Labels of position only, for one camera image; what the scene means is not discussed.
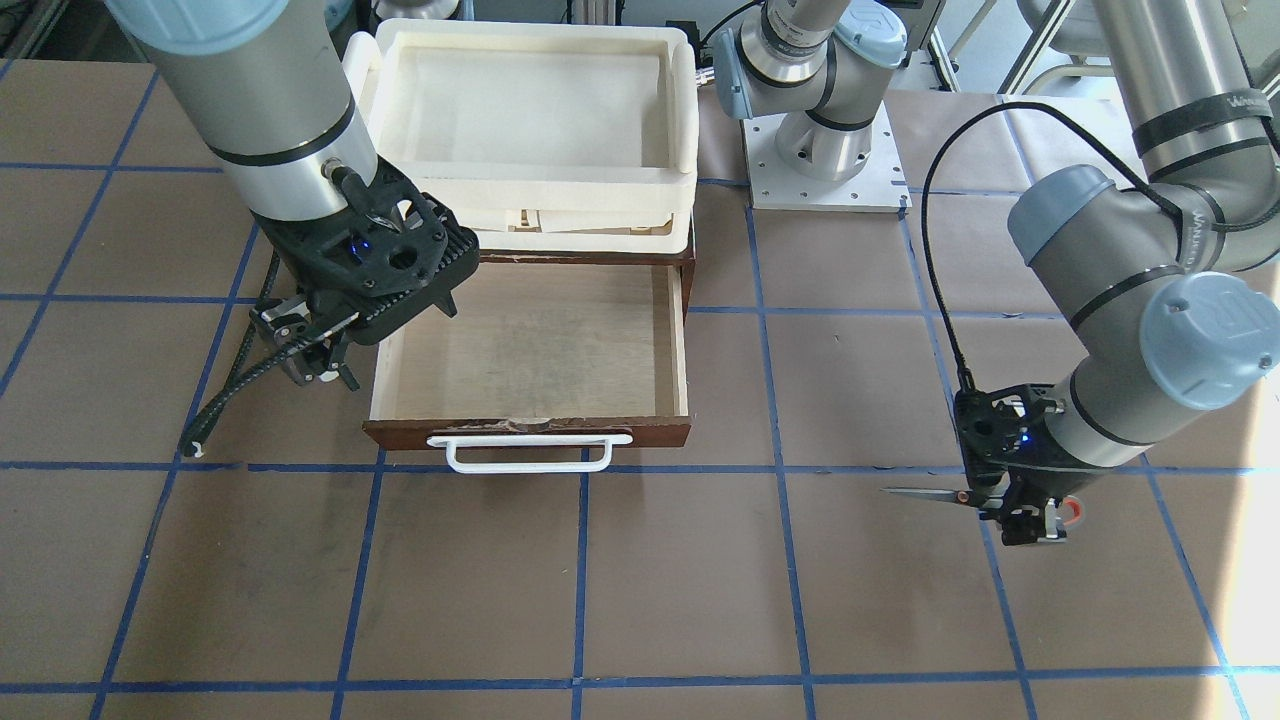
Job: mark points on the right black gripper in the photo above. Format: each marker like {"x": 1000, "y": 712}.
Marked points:
{"x": 297, "y": 262}

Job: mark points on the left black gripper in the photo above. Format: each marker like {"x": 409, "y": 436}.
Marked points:
{"x": 1043, "y": 474}

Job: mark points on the orange grey scissors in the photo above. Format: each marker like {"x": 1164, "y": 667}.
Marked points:
{"x": 1071, "y": 509}

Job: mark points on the wooden drawer with white handle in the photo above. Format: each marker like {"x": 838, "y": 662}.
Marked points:
{"x": 539, "y": 355}

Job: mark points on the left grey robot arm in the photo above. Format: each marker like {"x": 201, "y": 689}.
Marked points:
{"x": 1141, "y": 275}

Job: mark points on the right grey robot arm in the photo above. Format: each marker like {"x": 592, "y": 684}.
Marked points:
{"x": 263, "y": 85}

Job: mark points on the brown wooden drawer cabinet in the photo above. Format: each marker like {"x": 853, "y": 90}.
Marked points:
{"x": 684, "y": 261}

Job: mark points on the white plastic tray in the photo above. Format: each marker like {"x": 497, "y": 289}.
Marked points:
{"x": 540, "y": 138}

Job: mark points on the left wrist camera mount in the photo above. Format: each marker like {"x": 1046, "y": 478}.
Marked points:
{"x": 1007, "y": 429}

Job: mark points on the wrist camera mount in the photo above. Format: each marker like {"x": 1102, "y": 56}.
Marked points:
{"x": 378, "y": 263}
{"x": 1007, "y": 429}

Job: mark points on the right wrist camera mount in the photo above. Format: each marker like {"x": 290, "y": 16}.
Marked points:
{"x": 378, "y": 263}

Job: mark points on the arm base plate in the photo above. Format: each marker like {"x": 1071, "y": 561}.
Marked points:
{"x": 796, "y": 164}

